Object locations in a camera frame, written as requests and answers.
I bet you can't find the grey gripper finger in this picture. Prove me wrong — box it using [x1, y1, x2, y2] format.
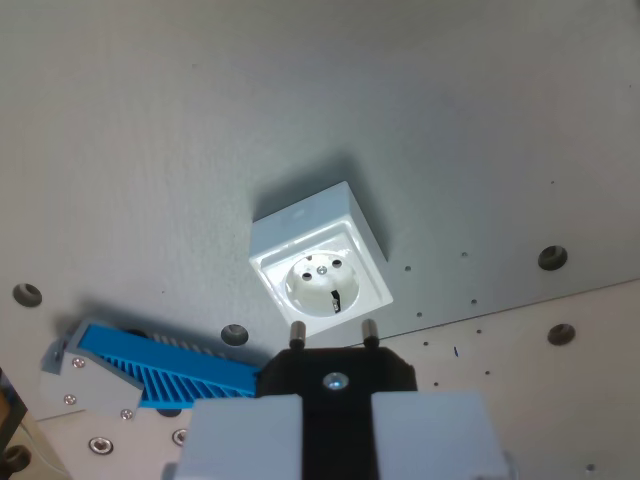
[372, 390, 520, 480]
[161, 394, 306, 480]

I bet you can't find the black power plug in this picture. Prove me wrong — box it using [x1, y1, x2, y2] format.
[255, 319, 419, 480]

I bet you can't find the blue ribbed plastic part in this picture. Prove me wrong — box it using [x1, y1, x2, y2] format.
[79, 322, 264, 412]

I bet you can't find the recessed grey bolt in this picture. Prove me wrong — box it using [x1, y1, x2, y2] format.
[12, 282, 43, 307]
[220, 323, 250, 347]
[546, 322, 577, 347]
[537, 244, 569, 272]

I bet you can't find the black clamp fixture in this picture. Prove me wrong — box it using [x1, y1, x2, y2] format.
[0, 367, 34, 475]

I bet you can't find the grey metal mounting plate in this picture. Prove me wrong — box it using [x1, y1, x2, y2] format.
[0, 0, 640, 422]

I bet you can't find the grey bracket with screws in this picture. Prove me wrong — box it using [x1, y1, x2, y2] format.
[39, 316, 144, 422]

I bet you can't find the white wall socket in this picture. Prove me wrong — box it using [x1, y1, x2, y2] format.
[248, 180, 395, 338]

